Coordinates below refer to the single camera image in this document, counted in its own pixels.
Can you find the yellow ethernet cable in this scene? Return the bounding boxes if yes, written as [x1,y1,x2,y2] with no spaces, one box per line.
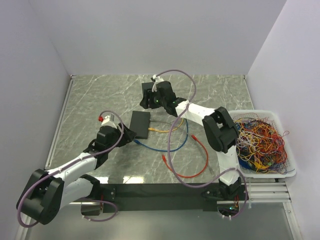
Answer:
[148,117,185,133]

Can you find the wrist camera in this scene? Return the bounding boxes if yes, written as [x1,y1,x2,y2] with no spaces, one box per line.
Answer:
[98,114,117,128]
[151,74,164,92]

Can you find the tangled colourful wires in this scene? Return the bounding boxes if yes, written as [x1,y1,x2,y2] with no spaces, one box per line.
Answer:
[230,112,296,176]

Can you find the blue ethernet cable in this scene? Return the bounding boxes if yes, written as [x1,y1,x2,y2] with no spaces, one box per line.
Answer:
[134,117,189,152]

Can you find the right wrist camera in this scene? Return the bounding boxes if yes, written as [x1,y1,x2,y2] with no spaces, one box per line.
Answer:
[151,74,164,92]

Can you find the black TP-Link network switch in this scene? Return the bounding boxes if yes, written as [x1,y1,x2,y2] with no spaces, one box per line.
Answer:
[129,110,151,140]

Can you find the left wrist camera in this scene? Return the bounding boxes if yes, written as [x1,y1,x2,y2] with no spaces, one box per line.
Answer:
[98,114,117,128]

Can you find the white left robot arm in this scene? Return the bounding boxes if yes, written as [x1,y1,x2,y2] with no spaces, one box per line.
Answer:
[16,123,137,228]

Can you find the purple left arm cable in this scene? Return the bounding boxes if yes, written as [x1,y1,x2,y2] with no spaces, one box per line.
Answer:
[16,110,125,228]

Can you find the black Mercury network switch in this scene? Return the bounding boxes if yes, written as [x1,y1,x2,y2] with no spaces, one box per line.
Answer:
[141,81,154,98]

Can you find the red ethernet cable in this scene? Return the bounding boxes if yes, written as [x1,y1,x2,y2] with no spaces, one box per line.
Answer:
[161,134,209,179]

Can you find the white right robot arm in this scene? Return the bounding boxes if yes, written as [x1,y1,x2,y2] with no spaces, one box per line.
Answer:
[139,81,241,200]

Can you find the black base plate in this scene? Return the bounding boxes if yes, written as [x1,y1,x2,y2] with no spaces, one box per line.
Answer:
[82,183,248,217]

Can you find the grey ethernet cable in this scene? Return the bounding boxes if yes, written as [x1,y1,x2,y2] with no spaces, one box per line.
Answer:
[149,119,216,176]

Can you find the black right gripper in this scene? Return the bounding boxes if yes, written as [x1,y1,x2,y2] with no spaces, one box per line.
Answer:
[139,88,167,110]

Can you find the white plastic basket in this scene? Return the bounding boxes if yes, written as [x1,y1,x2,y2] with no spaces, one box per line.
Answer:
[229,109,297,179]

